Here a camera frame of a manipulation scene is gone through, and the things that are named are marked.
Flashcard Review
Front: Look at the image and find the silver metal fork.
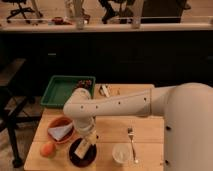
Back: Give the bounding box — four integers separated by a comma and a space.
127, 127, 139, 164

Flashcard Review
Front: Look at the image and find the black whiteboard eraser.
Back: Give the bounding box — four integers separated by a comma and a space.
75, 139, 91, 159

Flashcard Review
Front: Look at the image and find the red object on ledge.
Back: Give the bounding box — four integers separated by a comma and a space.
51, 17, 72, 25

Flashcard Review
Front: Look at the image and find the white folded cloth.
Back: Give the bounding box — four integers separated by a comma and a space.
48, 123, 73, 141

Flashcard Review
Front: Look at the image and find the black office chair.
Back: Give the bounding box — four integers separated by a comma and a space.
98, 0, 134, 25
2, 0, 43, 24

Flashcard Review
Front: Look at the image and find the orange fruit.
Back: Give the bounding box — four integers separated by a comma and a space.
40, 141, 56, 157

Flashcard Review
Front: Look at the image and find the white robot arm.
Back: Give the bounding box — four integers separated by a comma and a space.
63, 83, 213, 171

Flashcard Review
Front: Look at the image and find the green plastic tray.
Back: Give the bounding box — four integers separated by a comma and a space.
41, 75, 96, 108

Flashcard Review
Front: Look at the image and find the black office chair centre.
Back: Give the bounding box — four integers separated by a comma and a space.
98, 0, 134, 25

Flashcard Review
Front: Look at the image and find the purple grape bunch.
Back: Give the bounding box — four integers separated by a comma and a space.
76, 80, 92, 89

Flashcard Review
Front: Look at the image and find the black office chair left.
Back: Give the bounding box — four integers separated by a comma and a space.
2, 0, 43, 24

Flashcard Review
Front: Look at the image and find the purple bowl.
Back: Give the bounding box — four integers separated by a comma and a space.
69, 138, 97, 168

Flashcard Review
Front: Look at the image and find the orange bowl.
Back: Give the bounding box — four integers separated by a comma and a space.
47, 117, 74, 144

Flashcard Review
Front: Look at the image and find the white small bowl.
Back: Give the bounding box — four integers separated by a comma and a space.
112, 143, 130, 164

